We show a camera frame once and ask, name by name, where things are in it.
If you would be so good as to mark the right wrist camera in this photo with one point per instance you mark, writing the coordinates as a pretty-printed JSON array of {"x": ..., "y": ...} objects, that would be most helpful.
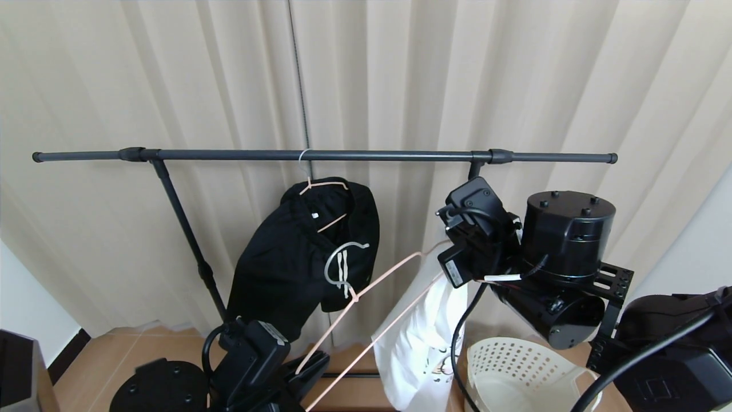
[{"x": 474, "y": 206}]

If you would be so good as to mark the black shorts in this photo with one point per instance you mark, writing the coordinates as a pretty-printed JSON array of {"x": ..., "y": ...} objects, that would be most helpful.
[{"x": 286, "y": 274}]

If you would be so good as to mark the black clothes rack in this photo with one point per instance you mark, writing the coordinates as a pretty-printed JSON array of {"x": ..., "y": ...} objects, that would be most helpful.
[{"x": 343, "y": 155}]

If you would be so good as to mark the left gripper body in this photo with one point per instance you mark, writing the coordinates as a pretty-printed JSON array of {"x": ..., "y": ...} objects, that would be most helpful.
[{"x": 269, "y": 400}]

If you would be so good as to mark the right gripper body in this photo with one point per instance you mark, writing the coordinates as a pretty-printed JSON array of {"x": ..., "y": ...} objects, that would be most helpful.
[{"x": 549, "y": 315}]

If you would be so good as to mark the beige curtain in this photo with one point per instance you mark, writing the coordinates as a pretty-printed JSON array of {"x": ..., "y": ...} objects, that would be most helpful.
[{"x": 514, "y": 74}]

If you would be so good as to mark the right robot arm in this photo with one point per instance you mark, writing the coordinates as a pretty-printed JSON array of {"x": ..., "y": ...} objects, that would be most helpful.
[{"x": 572, "y": 229}]

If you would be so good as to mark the pink clothes hanger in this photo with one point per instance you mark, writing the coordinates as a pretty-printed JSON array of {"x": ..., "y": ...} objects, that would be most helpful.
[
  {"x": 389, "y": 275},
  {"x": 329, "y": 183}
]

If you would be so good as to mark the white laundry basket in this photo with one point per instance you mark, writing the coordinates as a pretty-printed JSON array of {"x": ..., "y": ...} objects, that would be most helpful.
[{"x": 514, "y": 355}]

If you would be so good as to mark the white garment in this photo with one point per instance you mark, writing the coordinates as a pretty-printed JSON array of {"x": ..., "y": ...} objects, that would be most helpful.
[{"x": 423, "y": 355}]

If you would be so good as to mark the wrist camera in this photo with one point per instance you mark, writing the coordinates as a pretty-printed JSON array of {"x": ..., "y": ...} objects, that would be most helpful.
[
  {"x": 257, "y": 349},
  {"x": 474, "y": 206}
]

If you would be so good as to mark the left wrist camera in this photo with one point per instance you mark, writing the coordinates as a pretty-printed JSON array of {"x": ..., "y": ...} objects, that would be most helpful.
[{"x": 257, "y": 349}]

